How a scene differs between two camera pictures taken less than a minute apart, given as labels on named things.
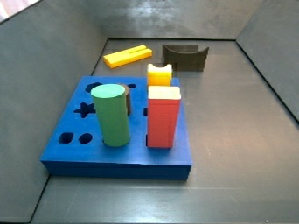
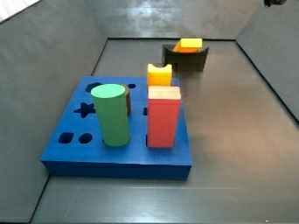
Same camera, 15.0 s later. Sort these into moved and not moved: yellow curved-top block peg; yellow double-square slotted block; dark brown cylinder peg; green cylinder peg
Moved: yellow double-square slotted block
Not moved: yellow curved-top block peg; dark brown cylinder peg; green cylinder peg
